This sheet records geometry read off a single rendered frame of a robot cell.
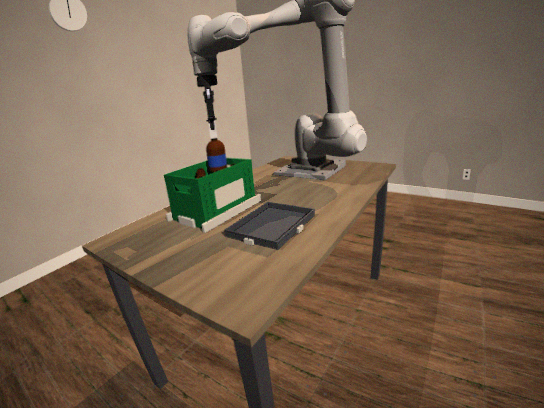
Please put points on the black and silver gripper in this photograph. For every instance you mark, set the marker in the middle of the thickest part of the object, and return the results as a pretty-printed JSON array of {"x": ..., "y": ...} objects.
[{"x": 209, "y": 80}]

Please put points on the green bottle crate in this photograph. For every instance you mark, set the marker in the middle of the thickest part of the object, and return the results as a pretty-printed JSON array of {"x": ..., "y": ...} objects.
[{"x": 212, "y": 194}]

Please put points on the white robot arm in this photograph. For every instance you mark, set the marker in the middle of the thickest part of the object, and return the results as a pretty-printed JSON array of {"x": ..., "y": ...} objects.
[{"x": 338, "y": 132}]

